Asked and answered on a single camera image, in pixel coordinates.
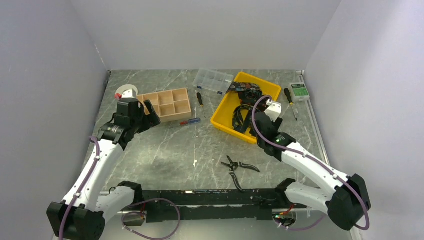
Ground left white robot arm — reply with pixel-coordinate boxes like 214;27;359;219
46;97;161;240

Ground black yellow screwdriver right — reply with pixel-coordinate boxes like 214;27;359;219
284;88;298;121

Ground blue yellow floral tie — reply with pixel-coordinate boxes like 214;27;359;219
232;104;253;134

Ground clear plastic organizer box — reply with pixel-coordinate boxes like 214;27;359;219
193;68;234;95

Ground red blue screwdriver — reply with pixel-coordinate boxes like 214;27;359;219
170;117;201;128

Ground black yellow screwdriver left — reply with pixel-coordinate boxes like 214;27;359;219
196;92;206;118

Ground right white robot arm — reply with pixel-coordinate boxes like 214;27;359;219
252;112;371;231

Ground dark orange floral tie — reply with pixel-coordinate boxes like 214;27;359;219
226;81;263;107

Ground black yellow screwdriver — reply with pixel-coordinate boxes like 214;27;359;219
284;88;298;121
196;92;206;118

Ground black pliers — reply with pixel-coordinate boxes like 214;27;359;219
220;155;261;192

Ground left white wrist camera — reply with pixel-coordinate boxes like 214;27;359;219
114;88;138;100

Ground white green electronic box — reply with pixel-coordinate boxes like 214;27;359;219
289;82;310;103

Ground wooden compartment box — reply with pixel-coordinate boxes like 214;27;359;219
137;88;192;123

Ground yellow plastic tray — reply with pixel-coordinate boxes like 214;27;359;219
210;72;282;144

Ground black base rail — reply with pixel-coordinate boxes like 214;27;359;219
143;188;292;223

